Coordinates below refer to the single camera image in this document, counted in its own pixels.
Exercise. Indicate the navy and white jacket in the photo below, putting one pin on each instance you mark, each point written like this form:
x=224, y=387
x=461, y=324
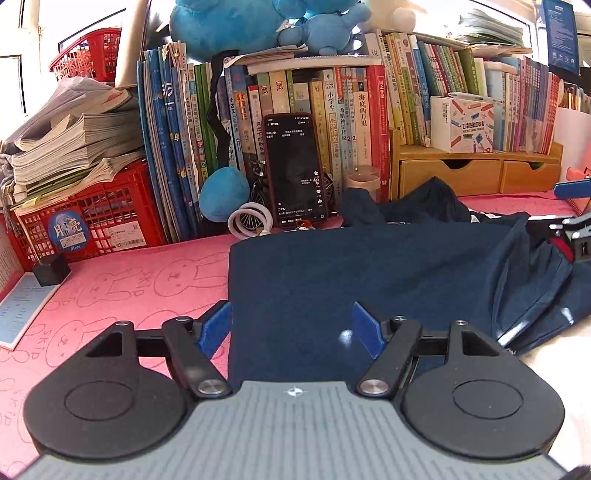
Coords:
x=369, y=267

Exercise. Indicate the blue plush ball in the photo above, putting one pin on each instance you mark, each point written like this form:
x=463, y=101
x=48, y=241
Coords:
x=224, y=194

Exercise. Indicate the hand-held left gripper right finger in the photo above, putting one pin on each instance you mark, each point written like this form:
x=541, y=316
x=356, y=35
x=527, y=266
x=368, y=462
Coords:
x=367, y=330

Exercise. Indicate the translucent pink cup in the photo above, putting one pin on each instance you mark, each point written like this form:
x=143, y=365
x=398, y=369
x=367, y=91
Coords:
x=364, y=184

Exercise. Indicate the row of large books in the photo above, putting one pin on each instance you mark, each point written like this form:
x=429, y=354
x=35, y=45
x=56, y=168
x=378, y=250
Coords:
x=184, y=138

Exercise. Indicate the white framed window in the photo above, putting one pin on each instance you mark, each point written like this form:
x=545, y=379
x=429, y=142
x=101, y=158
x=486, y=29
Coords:
x=27, y=46

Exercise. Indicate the pink rabbit print blanket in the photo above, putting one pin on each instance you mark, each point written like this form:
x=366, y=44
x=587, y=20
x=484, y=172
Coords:
x=115, y=286

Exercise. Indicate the pale blue booklet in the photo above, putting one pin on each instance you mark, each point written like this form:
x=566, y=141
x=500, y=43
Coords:
x=25, y=309

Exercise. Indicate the white box with colourful print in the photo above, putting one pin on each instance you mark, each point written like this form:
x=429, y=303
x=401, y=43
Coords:
x=461, y=124

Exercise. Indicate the dark blue poster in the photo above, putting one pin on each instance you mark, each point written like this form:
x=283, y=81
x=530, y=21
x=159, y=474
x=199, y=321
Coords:
x=561, y=37

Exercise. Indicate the stack of thin booklets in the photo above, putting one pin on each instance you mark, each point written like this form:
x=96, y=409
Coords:
x=494, y=30

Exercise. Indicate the red plastic crate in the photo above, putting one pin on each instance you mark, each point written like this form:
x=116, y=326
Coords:
x=106, y=217

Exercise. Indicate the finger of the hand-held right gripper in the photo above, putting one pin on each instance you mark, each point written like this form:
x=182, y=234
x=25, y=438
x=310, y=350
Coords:
x=572, y=189
x=581, y=235

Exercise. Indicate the white paper sheet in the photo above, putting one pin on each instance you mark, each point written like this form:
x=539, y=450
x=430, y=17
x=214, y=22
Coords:
x=572, y=134

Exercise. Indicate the black smartphone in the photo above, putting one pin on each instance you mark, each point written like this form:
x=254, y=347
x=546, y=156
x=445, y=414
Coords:
x=295, y=170

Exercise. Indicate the small black cube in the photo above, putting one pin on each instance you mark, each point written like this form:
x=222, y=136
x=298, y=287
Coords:
x=51, y=270

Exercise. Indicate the red plastic basket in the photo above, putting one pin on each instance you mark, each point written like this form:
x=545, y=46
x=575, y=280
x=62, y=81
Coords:
x=92, y=55

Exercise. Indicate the blue cat plush toy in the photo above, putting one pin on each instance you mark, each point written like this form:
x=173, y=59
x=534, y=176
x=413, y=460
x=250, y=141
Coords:
x=328, y=27

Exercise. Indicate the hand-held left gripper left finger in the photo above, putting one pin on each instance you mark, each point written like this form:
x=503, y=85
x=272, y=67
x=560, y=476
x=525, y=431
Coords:
x=214, y=325

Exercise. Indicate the row of slim paperback books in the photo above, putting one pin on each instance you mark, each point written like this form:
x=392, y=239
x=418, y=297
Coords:
x=517, y=106

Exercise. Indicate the wooden drawer organizer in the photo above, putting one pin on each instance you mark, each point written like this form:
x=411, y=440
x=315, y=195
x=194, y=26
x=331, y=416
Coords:
x=517, y=175

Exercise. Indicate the stack of paper workbooks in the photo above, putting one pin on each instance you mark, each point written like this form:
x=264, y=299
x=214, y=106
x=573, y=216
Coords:
x=74, y=134

